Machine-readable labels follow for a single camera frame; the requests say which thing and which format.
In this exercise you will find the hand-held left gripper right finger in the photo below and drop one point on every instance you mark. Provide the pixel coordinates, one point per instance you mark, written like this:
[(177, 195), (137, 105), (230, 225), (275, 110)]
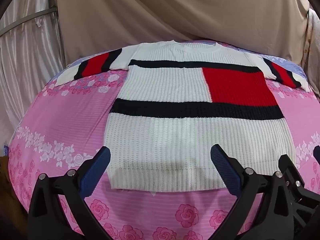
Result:
[(225, 170)]

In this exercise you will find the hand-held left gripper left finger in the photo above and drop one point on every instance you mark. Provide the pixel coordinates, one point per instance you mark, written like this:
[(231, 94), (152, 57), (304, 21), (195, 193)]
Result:
[(96, 170)]

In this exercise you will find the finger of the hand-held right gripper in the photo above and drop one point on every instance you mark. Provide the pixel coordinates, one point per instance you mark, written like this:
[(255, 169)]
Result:
[(292, 177), (317, 155)]

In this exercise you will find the white red black knit sweater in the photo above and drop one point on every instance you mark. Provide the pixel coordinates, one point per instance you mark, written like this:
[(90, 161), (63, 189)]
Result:
[(162, 135)]

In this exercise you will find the pink floral bed sheet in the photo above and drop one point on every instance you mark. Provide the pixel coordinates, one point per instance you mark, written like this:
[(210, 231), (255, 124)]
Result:
[(75, 120)]

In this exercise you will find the cream floral curtain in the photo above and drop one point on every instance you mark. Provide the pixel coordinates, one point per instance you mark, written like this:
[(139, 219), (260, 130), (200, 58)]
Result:
[(313, 45)]

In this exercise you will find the white satin curtain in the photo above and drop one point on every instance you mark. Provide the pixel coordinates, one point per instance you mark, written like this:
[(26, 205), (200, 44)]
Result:
[(27, 60)]

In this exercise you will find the beige curtain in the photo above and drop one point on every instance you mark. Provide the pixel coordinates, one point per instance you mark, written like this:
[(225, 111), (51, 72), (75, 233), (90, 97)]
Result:
[(175, 12)]

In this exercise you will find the grey metal rail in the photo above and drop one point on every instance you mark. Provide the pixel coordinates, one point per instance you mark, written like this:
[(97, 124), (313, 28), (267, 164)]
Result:
[(27, 17)]

